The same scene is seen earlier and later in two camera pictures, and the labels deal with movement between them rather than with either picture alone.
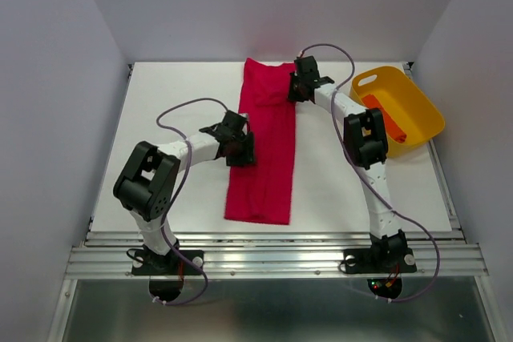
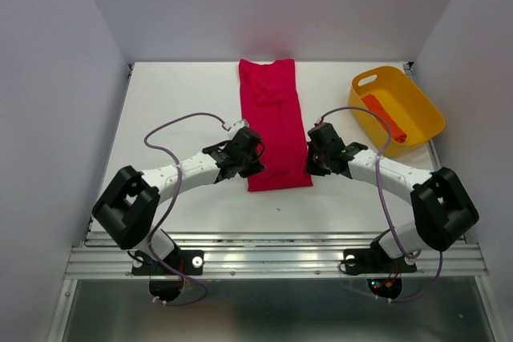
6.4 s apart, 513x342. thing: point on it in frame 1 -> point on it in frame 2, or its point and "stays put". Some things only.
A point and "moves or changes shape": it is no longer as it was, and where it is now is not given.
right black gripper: (292, 94) -> (309, 167)
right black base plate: (379, 260) stays put
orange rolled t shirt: (371, 102) stays put
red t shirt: (262, 192) moves or changes shape
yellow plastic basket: (418, 118) stays put
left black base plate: (145, 263) stays put
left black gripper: (248, 155) -> (254, 168)
